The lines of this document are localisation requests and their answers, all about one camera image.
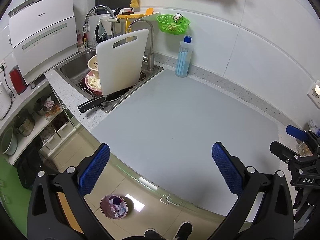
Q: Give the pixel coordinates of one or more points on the pink waste bin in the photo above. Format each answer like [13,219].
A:
[105,205]

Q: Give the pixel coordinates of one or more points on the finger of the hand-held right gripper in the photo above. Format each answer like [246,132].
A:
[296,131]
[282,151]

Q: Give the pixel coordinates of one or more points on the yellow hanging sponge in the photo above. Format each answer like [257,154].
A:
[134,1]

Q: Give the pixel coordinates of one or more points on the black pedal bin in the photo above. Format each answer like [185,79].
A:
[30,165]

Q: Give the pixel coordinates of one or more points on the white countertop dishwasher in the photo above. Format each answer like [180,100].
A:
[45,37]

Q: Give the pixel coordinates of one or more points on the white wall socket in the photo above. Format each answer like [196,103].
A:
[3,65]

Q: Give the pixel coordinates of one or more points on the cream colander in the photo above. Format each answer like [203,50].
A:
[92,63]

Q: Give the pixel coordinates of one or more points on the red kettle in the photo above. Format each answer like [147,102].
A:
[18,80]

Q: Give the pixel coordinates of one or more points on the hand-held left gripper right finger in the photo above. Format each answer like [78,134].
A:
[227,172]

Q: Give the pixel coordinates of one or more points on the stainless steel sink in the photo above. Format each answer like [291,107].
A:
[72,65]

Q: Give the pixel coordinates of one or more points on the yellow cloth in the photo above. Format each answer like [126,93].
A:
[130,16]

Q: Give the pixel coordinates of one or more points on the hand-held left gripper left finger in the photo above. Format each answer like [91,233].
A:
[95,170]

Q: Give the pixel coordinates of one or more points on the person's right black sneaker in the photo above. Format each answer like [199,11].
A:
[183,230]

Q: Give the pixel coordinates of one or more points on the person's left black sneaker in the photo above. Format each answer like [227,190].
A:
[152,233]

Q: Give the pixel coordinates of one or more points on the green plastic basket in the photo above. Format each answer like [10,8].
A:
[167,27]

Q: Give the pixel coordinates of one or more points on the dark hanging cloth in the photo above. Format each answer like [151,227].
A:
[101,33]

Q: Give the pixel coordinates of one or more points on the lidded steel pot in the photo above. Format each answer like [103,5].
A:
[40,107]

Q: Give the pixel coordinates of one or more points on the person's black sneaker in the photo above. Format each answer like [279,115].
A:
[152,233]
[183,230]

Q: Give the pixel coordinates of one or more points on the pink bowl with food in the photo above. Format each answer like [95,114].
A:
[93,82]

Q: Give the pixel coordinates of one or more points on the person's right hand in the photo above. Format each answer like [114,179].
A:
[305,202]

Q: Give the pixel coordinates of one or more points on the steel cooking pot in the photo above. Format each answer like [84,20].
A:
[23,123]

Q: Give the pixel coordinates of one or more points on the chrome pull-down faucet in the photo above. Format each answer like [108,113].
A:
[98,7]

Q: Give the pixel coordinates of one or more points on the white sink shelf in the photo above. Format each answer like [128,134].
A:
[155,13]

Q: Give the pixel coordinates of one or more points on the bagged food packets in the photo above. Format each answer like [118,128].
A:
[53,108]

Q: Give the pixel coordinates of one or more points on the steel gooseneck faucet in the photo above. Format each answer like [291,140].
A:
[150,60]

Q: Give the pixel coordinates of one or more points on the blue-capped clear bottle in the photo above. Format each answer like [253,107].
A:
[182,60]

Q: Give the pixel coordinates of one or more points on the white open shelf unit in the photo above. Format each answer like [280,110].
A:
[32,140]

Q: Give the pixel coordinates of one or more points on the wall socket with light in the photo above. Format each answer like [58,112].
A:
[315,92]

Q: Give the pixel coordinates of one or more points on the pale green basin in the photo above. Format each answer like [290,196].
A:
[8,141]

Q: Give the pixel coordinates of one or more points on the glass jar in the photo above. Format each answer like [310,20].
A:
[304,148]

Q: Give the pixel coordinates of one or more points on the white cutting board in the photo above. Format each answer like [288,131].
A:
[120,65]

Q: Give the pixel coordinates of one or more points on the crumpled clear plastic bag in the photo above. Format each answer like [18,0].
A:
[314,126]

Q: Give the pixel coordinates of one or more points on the small black-and-white toy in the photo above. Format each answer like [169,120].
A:
[176,18]

